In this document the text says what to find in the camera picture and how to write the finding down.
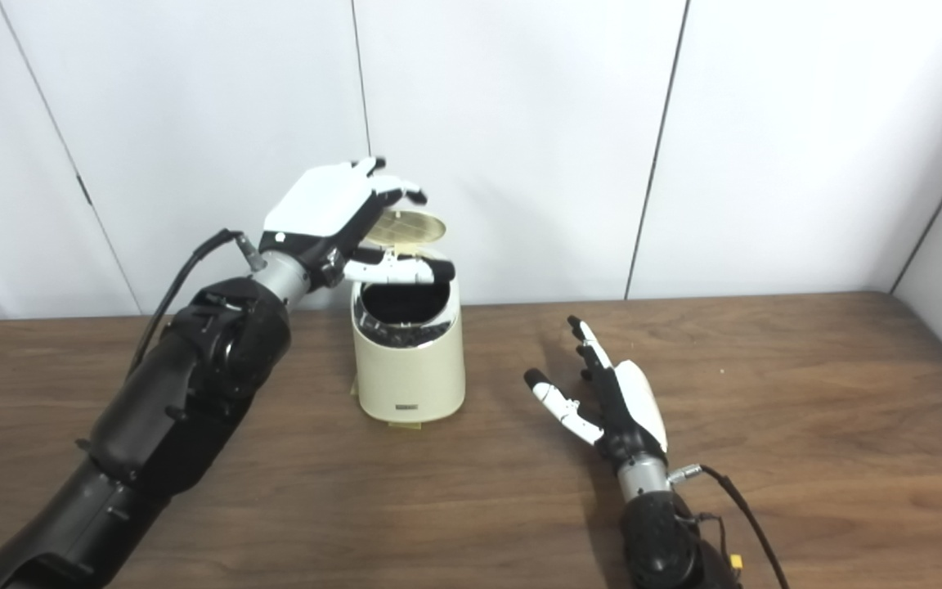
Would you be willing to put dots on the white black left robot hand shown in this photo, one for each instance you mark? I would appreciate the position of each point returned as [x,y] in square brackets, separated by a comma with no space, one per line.
[324,204]

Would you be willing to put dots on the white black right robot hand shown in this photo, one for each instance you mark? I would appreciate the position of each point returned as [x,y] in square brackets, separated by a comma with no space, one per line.
[630,409]

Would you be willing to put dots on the round cream bin lid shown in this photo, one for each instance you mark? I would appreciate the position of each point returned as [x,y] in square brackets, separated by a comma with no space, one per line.
[410,229]

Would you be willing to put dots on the cream-colored cylindrical bin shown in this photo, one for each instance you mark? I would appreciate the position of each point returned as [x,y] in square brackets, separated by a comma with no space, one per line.
[410,368]

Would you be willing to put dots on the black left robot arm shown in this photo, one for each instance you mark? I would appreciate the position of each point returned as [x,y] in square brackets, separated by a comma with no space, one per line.
[160,409]

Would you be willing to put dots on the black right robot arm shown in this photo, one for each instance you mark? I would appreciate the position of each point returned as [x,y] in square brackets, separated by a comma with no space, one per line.
[659,540]

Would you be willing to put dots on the yellow tape piece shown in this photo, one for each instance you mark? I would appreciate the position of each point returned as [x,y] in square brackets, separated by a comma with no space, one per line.
[405,424]

